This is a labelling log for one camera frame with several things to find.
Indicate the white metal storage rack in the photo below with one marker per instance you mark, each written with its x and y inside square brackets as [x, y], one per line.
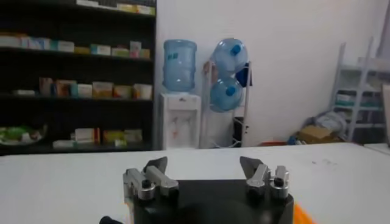
[362, 79]

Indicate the white pink medicine box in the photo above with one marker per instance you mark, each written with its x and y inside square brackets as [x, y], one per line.
[45, 86]

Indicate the orange white medicine box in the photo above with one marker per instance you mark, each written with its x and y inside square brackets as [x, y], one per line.
[122, 91]

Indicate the white jug rack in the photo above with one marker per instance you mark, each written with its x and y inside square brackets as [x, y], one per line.
[244, 121]

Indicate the yellow green carton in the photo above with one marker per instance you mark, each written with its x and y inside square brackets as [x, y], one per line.
[111, 135]

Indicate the large brown cardboard box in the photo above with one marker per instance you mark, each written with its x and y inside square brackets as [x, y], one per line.
[314, 134]

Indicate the white box green print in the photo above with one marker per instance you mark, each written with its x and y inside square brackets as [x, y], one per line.
[62, 46]

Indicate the black shelving unit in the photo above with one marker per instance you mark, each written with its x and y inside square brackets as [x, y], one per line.
[76, 112]

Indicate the pile of grey clothes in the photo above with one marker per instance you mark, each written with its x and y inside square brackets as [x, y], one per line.
[332, 121]

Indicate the white orange striped box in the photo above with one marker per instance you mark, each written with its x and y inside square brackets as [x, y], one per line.
[136, 91]

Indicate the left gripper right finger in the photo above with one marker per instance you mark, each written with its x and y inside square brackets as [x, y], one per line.
[259, 179]

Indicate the orange blue medicine box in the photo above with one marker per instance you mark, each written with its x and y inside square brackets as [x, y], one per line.
[64, 88]

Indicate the white green carton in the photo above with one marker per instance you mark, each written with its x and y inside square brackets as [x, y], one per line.
[133, 135]

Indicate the labelled blue water jug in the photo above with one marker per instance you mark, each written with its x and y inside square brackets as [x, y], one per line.
[179, 67]

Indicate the white red medicine box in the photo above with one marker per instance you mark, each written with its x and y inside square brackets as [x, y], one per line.
[86, 135]

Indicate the bowl of green packets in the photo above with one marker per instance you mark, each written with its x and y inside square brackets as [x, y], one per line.
[18, 134]

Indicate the orange t-shirt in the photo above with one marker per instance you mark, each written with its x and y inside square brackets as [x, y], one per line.
[300, 217]

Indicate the green sachet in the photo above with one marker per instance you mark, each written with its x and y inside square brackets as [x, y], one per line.
[120, 143]

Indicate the white water dispenser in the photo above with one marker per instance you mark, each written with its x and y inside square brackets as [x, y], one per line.
[179, 134]

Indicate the tall pink box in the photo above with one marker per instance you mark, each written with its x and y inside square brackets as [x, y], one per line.
[135, 49]

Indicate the green white medicine box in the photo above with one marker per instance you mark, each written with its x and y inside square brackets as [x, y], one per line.
[100, 49]

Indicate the small flat white box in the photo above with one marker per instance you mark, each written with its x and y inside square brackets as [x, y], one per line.
[22, 92]

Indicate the yellow white medicine box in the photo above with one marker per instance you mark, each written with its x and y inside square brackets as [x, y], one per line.
[102, 89]

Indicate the light blue medicine box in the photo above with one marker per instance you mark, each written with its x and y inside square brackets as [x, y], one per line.
[35, 43]

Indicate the orange yellow box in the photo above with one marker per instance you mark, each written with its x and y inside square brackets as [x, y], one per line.
[145, 53]

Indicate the large white table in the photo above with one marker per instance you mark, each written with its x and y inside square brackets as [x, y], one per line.
[61, 182]

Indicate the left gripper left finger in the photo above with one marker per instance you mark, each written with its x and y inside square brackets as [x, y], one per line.
[158, 179]

